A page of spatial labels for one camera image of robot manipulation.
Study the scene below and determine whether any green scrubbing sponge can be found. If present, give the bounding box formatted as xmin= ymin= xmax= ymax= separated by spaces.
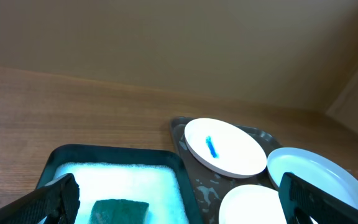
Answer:
xmin=89 ymin=199 xmax=149 ymax=224

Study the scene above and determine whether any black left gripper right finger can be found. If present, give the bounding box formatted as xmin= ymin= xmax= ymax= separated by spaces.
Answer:
xmin=278 ymin=172 xmax=358 ymax=224

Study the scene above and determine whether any dark brown serving tray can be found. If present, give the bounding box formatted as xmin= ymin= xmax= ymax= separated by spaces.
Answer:
xmin=170 ymin=117 xmax=274 ymax=223

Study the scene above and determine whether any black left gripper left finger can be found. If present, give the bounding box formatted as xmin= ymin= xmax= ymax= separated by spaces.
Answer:
xmin=0 ymin=174 xmax=80 ymax=224

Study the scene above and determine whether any white plate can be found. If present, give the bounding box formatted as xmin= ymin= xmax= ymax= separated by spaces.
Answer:
xmin=184 ymin=118 xmax=267 ymax=179
xmin=218 ymin=184 xmax=319 ymax=224
xmin=267 ymin=147 xmax=358 ymax=209

